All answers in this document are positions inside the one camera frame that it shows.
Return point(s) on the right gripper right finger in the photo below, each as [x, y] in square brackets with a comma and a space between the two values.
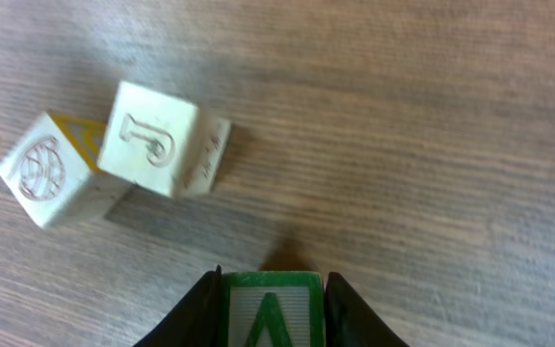
[350, 321]

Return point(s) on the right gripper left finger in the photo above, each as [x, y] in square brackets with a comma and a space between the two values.
[195, 320]

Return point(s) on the green letter A block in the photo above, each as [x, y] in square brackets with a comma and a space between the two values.
[273, 309]

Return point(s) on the wooden picture block centre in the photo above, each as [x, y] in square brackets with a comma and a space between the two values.
[162, 143]

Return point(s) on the yellow edged picture block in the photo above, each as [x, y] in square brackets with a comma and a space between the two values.
[52, 171]

